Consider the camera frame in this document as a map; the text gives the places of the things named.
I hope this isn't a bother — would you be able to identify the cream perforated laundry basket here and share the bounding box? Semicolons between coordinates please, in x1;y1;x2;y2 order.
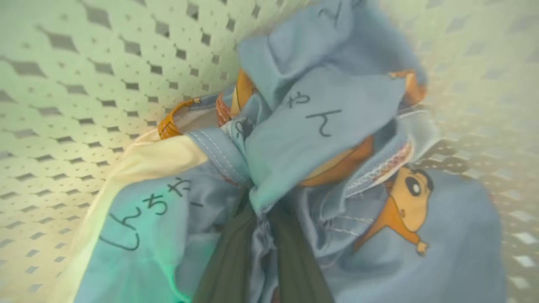
0;0;539;303

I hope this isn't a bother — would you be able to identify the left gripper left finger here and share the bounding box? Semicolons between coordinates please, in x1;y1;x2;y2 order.
193;197;258;303

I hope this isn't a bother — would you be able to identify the blue cartoon print garment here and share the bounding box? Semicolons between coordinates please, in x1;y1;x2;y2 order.
74;0;508;303

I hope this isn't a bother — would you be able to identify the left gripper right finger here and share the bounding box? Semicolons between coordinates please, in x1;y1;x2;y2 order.
269;205;336;303

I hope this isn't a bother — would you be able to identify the cream cloth garment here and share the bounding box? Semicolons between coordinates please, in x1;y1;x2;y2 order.
51;130;209;303

